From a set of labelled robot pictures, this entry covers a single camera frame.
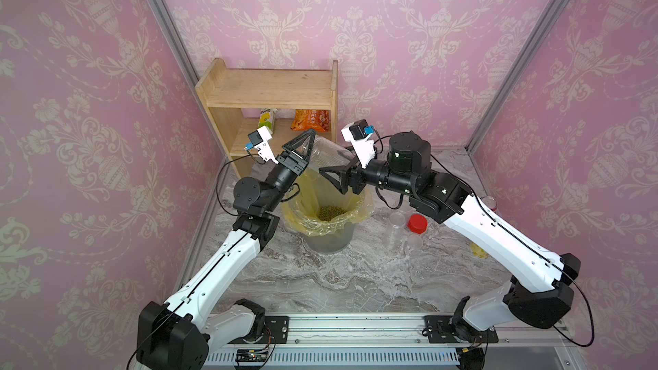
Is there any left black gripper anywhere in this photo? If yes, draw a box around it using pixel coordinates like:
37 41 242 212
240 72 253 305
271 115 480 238
262 133 315 216

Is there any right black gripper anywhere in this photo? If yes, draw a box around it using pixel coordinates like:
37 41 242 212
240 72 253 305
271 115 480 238
323 145 422 203

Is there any red jar lid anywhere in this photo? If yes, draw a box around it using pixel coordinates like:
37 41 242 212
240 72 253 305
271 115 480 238
407 214 428 235

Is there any clear plastic jar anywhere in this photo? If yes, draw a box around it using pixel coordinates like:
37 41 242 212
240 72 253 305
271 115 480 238
404 233 423 253

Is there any jar with green lid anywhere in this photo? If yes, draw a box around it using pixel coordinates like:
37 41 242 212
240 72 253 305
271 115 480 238
308 136 355 172

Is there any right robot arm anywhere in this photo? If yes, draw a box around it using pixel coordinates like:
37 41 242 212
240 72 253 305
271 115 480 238
319 131 581 332

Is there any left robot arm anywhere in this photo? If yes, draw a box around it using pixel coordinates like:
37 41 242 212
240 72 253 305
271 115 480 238
130 127 316 369

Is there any pile of green mung beans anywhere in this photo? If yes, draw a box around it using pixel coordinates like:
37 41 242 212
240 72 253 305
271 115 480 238
318 206 345 222

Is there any orange snack bag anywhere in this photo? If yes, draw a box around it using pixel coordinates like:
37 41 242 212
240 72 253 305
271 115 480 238
291 109 331 132

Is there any yellow plastic bin liner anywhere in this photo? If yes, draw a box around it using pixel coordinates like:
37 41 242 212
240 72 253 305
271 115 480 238
281 161 375 237

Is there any green white carton box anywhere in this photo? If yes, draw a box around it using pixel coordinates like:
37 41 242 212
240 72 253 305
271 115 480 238
257 108 278 135

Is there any wooden two-tier shelf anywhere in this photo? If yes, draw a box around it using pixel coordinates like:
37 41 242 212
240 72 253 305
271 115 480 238
195 58 339 177

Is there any mesh trash bin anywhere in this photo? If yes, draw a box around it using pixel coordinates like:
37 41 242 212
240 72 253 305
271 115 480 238
287 163 368 254

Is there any small electronics board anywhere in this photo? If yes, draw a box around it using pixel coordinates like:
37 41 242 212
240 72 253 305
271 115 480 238
235 349 270 366

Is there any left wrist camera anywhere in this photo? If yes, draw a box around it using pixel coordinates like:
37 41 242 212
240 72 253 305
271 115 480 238
244 126 279 164

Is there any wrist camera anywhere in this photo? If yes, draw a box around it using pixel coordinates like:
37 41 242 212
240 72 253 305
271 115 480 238
244 126 279 164
341 119 376 169

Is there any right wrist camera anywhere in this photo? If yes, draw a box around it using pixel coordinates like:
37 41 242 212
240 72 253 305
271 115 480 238
341 119 376 169

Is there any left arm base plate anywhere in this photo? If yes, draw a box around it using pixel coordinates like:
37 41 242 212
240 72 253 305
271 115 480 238
229 315 291 344

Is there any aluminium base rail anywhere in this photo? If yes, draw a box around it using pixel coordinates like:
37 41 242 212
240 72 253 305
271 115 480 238
201 313 587 369

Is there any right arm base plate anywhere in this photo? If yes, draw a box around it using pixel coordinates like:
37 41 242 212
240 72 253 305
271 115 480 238
422 315 500 344

